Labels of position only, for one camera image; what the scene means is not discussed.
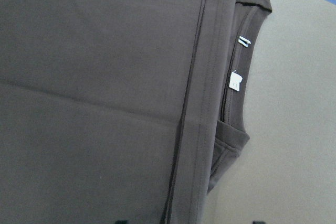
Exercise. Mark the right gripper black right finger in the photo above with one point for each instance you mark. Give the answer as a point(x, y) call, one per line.
point(258, 222)

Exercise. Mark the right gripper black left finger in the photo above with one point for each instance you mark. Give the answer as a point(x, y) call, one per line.
point(121, 222)

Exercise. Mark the brown t-shirt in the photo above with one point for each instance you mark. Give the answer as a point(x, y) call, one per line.
point(121, 109)

